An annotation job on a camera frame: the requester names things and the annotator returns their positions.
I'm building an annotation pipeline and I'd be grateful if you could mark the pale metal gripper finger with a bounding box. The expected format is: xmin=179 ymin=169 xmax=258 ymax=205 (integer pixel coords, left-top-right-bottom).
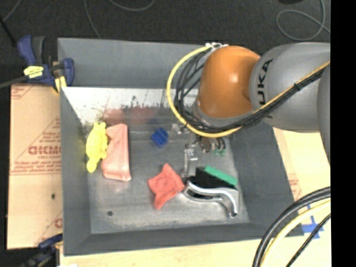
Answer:
xmin=181 ymin=148 xmax=199 ymax=179

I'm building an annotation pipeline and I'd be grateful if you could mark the green flat block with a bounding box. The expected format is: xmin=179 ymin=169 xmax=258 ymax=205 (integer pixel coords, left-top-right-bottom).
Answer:
xmin=204 ymin=165 xmax=239 ymax=188

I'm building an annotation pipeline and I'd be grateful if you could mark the blue ribbed block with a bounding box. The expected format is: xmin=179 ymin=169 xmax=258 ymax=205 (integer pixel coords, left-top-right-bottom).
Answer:
xmin=150 ymin=127 xmax=170 ymax=149

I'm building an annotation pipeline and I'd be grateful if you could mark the red-orange crumpled toy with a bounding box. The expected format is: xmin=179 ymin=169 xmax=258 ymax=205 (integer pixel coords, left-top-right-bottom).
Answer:
xmin=147 ymin=163 xmax=186 ymax=210

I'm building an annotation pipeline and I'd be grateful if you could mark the grey metal bin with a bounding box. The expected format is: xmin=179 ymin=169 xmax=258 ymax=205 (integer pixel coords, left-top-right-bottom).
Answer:
xmin=57 ymin=37 xmax=304 ymax=255

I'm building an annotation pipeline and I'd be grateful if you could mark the yellow toy animal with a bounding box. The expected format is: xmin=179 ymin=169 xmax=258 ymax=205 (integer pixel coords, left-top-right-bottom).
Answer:
xmin=85 ymin=121 xmax=109 ymax=174

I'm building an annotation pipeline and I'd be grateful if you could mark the brown cardboard board red print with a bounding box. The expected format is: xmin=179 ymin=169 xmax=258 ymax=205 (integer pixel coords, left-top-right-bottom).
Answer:
xmin=6 ymin=82 xmax=331 ymax=250

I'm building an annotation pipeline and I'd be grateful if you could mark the silver metal curved handle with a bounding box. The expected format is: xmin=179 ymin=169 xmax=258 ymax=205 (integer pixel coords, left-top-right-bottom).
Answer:
xmin=182 ymin=180 xmax=241 ymax=219

